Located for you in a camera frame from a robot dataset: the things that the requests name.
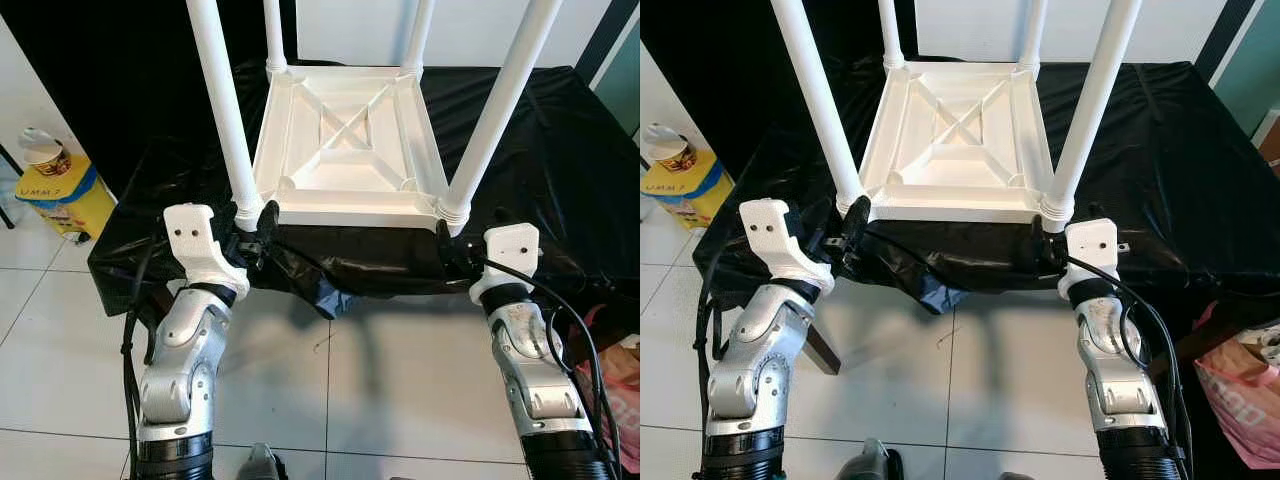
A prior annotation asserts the brown wooden table leg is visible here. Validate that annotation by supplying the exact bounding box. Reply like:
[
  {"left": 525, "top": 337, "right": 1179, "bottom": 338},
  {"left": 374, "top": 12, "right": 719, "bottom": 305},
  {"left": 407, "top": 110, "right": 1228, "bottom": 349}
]
[
  {"left": 805, "top": 320, "right": 843, "bottom": 376},
  {"left": 1150, "top": 320, "right": 1251, "bottom": 376}
]

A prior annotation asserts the black plastic cover sheet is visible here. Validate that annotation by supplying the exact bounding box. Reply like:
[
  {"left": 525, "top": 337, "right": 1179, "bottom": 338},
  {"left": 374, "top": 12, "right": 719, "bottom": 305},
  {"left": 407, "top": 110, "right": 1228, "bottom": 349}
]
[
  {"left": 692, "top": 55, "right": 1280, "bottom": 316},
  {"left": 88, "top": 60, "right": 641, "bottom": 321}
]

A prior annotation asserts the yellow carton box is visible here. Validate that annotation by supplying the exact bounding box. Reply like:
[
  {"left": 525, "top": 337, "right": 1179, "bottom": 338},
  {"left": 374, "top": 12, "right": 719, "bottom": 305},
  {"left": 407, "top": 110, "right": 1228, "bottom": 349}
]
[
  {"left": 640, "top": 155, "right": 736, "bottom": 231},
  {"left": 15, "top": 160, "right": 116, "bottom": 241}
]

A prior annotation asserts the printed paper cup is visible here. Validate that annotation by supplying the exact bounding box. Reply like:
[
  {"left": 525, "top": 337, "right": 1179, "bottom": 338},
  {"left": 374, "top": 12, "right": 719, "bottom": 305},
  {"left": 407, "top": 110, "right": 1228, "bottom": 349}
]
[
  {"left": 18, "top": 127, "right": 73, "bottom": 178},
  {"left": 640, "top": 123, "right": 698, "bottom": 173}
]

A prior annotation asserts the pink plastic bag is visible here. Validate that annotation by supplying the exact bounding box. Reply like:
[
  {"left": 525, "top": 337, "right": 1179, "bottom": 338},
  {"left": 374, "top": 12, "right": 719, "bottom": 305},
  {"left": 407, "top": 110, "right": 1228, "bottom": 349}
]
[
  {"left": 1195, "top": 300, "right": 1280, "bottom": 471},
  {"left": 575, "top": 305, "right": 641, "bottom": 471}
]

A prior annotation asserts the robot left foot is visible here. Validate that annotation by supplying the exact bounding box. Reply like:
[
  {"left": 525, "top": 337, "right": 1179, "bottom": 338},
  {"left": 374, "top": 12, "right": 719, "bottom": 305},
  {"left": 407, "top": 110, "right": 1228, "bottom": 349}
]
[
  {"left": 835, "top": 440, "right": 906, "bottom": 480},
  {"left": 238, "top": 443, "right": 291, "bottom": 480}
]

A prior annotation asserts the brown white-framed panel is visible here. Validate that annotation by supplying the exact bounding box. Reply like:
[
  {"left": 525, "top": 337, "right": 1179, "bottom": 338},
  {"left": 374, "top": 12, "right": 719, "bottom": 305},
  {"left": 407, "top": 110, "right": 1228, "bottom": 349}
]
[{"left": 1252, "top": 105, "right": 1280, "bottom": 166}]

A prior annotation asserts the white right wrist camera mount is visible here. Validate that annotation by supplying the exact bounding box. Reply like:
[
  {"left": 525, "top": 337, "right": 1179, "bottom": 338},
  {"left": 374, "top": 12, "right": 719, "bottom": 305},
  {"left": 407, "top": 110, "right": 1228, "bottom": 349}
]
[
  {"left": 470, "top": 222, "right": 541, "bottom": 306},
  {"left": 1058, "top": 217, "right": 1121, "bottom": 301}
]

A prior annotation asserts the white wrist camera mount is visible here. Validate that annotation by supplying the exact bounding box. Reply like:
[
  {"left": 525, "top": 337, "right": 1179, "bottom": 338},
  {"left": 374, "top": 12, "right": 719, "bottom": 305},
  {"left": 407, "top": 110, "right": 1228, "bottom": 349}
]
[
  {"left": 738, "top": 198, "right": 836, "bottom": 296},
  {"left": 470, "top": 222, "right": 541, "bottom": 306},
  {"left": 163, "top": 203, "right": 251, "bottom": 296},
  {"left": 1058, "top": 217, "right": 1121, "bottom": 301}
]

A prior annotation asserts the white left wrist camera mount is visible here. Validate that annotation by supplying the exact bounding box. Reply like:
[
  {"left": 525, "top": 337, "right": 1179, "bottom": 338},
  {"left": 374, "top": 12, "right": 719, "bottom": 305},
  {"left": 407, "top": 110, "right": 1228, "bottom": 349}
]
[
  {"left": 163, "top": 203, "right": 251, "bottom": 296},
  {"left": 738, "top": 198, "right": 836, "bottom": 296}
]

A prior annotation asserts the dark grey frame post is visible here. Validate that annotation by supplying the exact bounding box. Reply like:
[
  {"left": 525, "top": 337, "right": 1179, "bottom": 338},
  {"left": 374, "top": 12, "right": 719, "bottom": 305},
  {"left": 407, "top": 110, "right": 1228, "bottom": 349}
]
[
  {"left": 575, "top": 0, "right": 641, "bottom": 86},
  {"left": 1195, "top": 0, "right": 1261, "bottom": 86}
]

